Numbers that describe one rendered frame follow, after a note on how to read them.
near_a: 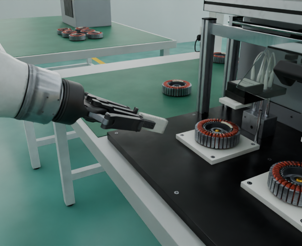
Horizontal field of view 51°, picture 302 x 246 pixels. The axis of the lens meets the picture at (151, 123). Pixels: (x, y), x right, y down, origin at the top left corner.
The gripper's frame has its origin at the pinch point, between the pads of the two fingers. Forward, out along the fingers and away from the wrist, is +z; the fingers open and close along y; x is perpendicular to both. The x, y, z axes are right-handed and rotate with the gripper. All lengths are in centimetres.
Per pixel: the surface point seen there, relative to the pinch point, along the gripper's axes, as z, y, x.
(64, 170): 27, -91, -62
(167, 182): 5.9, 5.7, -10.1
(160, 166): 7.4, -0.4, -9.6
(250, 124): 33.6, -3.9, 5.2
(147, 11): 231, -454, 61
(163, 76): 45, -67, 4
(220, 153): 19.8, 3.1, -2.4
